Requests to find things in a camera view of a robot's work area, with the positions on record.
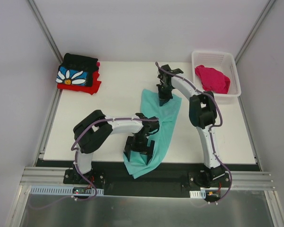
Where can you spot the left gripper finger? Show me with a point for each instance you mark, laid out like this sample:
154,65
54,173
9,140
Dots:
150,150
128,148

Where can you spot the red folded t shirt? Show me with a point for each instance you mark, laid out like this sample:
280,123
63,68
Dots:
87,87

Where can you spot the right white cable duct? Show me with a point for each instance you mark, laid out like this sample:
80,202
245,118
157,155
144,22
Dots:
197,194

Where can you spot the aluminium frame post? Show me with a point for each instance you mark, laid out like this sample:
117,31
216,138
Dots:
257,25
45,30

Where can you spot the white cable duct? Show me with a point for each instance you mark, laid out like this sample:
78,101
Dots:
65,190
197,194

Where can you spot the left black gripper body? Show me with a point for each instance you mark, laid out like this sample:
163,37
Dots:
138,145

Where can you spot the white plastic basket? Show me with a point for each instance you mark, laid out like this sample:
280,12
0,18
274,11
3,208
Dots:
221,61

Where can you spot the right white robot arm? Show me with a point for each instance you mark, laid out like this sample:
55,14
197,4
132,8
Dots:
204,114

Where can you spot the left white cable duct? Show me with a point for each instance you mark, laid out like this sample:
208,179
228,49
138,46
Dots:
65,190

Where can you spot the teal t shirt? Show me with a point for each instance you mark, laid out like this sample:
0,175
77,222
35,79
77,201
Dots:
167,114

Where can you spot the left aluminium frame post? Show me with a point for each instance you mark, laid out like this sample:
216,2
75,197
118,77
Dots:
45,30

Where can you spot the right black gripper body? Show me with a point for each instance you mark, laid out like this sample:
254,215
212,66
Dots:
164,95

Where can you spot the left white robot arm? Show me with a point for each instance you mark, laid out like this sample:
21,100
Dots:
93,131

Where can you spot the magenta t shirt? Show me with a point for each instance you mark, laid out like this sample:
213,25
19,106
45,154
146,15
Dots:
213,80

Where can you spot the right aluminium frame post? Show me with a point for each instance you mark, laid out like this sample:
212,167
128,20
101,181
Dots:
257,25

